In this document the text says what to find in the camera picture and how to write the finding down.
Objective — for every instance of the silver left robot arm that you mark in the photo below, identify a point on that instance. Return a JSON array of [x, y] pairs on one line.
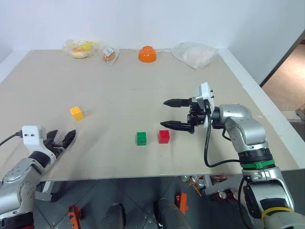
[[14, 174]]

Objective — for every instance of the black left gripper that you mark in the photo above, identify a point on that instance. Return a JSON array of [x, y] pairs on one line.
[[56, 146]]

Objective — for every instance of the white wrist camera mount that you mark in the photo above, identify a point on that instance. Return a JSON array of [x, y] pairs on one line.
[[32, 138], [205, 93]]

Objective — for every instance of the green toy brick cube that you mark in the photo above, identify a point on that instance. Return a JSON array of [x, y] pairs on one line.
[[141, 138]]

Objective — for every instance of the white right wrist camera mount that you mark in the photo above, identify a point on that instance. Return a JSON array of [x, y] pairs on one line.
[[205, 93]]

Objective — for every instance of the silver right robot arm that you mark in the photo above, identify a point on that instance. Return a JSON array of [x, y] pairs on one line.
[[247, 133]]

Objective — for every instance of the beige table cover board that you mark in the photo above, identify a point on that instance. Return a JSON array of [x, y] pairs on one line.
[[119, 83]]

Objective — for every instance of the small metal can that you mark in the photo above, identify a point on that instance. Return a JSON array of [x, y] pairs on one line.
[[222, 194]]

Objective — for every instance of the red toy brick cube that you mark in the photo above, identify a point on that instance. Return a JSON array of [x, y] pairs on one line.
[[164, 137]]

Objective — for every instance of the grey metal table bracket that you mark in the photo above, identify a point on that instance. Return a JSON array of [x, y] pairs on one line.
[[214, 187], [45, 192]]

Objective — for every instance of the bagged small pastry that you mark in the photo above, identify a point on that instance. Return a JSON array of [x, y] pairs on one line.
[[109, 55]]

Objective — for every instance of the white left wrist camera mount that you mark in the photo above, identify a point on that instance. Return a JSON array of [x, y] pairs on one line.
[[32, 138]]

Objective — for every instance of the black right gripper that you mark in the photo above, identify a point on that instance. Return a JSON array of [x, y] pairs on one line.
[[196, 117]]

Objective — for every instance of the clear bag with white contents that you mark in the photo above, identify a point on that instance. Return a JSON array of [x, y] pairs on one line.
[[195, 56]]

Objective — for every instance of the orange and black tool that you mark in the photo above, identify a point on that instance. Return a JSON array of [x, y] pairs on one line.
[[74, 213]]

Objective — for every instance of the bagged round bread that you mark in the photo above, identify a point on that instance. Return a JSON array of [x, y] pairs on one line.
[[79, 50]]

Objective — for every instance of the orange plastic bowl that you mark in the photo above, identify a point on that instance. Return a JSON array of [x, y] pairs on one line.
[[147, 55]]

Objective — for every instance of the dark rounded shape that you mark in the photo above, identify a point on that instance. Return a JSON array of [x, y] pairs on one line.
[[171, 214], [113, 217]]

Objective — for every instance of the orange plastic clamp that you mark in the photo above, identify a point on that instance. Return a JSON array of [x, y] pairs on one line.
[[183, 202]]

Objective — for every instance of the yellow toy brick cube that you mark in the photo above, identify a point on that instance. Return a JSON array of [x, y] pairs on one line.
[[76, 113]]

